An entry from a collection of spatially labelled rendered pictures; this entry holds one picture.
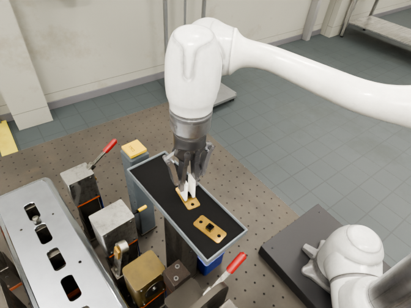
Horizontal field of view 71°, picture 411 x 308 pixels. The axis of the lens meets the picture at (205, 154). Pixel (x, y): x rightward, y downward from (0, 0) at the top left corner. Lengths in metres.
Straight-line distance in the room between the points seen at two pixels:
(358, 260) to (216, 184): 0.72
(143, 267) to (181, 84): 0.48
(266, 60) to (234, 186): 0.91
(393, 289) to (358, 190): 1.95
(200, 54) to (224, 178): 1.05
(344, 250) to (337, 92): 0.58
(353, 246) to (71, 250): 0.84
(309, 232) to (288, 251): 0.14
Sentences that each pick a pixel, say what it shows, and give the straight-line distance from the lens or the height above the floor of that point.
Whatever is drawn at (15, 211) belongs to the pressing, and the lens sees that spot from 1.11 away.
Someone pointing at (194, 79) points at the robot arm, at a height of 1.55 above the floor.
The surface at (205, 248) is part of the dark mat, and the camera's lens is 0.73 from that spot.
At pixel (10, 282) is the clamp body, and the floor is 0.75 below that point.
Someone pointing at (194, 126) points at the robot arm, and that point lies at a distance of 0.58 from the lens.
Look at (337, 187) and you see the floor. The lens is 2.69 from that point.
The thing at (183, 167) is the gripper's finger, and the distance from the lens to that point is 0.69.
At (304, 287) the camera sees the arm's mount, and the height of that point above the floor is 0.76.
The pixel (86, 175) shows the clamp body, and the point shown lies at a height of 1.06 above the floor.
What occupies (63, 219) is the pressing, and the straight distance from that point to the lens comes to 1.03.
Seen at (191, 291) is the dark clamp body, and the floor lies 1.08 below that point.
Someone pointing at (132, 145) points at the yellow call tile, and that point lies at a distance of 0.97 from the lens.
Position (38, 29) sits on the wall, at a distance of 3.06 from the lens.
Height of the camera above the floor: 1.80
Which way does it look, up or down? 43 degrees down
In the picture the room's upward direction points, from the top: 5 degrees clockwise
